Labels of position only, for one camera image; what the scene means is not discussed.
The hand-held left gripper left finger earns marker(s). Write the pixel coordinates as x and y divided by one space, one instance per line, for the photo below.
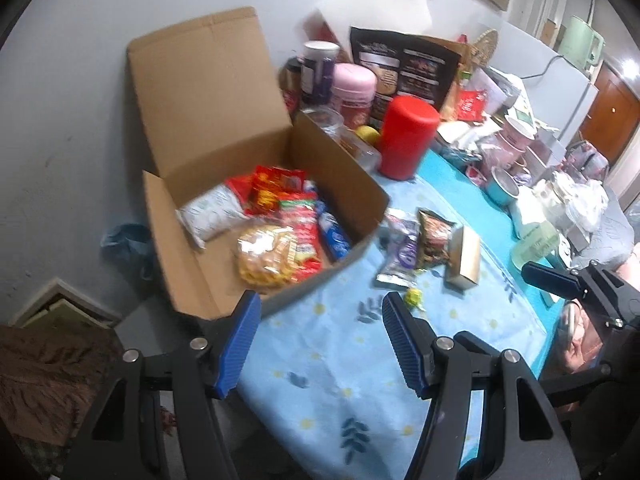
240 345

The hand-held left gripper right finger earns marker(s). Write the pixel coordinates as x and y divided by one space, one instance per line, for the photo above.
402 345

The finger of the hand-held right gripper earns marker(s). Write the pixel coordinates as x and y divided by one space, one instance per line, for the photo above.
477 345
547 277

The yellow puffed snack bag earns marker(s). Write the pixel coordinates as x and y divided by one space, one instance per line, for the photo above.
262 257

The small red snack packet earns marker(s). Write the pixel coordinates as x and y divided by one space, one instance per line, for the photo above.
302 245

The large red snack packet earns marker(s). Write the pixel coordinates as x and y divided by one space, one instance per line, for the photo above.
265 187

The brown cardboard box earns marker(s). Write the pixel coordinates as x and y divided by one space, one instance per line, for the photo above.
210 110

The light green bottle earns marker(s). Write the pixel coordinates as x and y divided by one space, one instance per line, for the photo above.
537 242

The pink cloth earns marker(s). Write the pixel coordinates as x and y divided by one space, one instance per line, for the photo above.
582 340

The green yellow wrapped candy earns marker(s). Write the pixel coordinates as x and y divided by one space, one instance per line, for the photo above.
415 299

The blue floral tablecloth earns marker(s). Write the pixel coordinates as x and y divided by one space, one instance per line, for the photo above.
340 370

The silver snack packet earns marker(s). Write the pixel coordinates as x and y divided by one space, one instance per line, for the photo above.
395 276

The grey cushion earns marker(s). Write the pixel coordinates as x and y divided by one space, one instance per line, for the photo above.
612 232

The white glass jar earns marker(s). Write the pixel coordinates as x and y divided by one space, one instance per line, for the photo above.
552 195

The white plastic bag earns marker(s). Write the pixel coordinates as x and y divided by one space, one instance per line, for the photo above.
587 205

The gold cardboard snack box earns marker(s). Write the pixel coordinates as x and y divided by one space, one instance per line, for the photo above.
462 260

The purple snack packet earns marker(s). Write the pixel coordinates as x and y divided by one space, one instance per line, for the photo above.
402 245

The teal bowl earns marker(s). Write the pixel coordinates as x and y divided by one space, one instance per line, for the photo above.
502 187

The dark red gold snack packet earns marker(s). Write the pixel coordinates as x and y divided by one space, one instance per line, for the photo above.
434 237

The grey patterned backpack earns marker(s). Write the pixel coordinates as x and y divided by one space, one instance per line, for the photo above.
587 160

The blue white tube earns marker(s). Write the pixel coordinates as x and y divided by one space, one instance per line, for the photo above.
336 237

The stack of pink cups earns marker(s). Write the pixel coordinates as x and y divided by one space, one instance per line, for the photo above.
517 137

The blue cloth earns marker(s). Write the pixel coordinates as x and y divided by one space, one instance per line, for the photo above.
127 250

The brown wooden door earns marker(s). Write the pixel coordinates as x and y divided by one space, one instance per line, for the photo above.
612 110

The white framed board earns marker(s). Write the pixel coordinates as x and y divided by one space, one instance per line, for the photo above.
60 307

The small red gift packet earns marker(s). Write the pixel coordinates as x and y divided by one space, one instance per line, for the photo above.
472 106

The white refrigerator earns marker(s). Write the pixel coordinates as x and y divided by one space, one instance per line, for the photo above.
545 90

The clear plastic container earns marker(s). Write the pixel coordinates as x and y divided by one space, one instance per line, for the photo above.
362 152

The red cylindrical canister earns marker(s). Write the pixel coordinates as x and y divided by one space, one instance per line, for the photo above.
407 137

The brown fuzzy blanket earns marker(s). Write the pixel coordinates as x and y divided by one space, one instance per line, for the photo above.
45 385

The yellow lemon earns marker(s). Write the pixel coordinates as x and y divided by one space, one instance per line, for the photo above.
367 133

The light green kettle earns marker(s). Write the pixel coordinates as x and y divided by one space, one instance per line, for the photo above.
582 42

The clear plastic jar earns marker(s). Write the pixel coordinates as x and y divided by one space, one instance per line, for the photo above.
324 120

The woven round fan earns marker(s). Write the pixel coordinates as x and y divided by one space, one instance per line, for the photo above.
484 45

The pink lidded jar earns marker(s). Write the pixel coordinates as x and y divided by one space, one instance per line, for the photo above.
352 92

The black printed bag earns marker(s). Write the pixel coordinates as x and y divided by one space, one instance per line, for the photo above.
400 65

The purple jar with white lid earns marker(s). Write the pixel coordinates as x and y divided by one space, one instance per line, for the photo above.
317 72

